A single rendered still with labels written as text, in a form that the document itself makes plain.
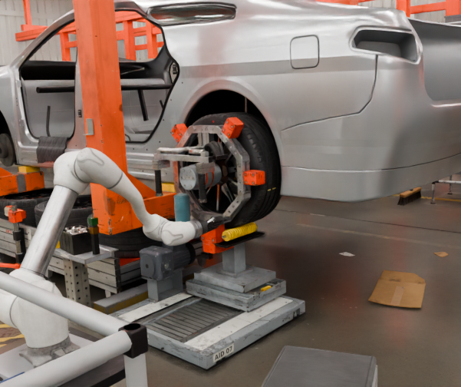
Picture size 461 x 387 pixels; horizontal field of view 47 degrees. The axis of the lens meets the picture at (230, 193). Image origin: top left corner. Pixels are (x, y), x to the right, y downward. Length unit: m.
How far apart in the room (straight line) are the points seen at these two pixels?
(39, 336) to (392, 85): 1.80
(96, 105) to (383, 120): 1.52
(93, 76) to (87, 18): 0.30
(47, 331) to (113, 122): 1.39
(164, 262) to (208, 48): 1.25
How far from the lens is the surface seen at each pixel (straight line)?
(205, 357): 2.62
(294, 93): 2.73
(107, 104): 3.06
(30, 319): 2.09
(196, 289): 3.26
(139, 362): 0.72
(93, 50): 3.04
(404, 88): 2.58
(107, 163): 2.23
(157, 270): 3.13
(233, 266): 3.18
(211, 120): 3.01
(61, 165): 2.35
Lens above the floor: 1.29
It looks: 11 degrees down
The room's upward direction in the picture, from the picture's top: 3 degrees counter-clockwise
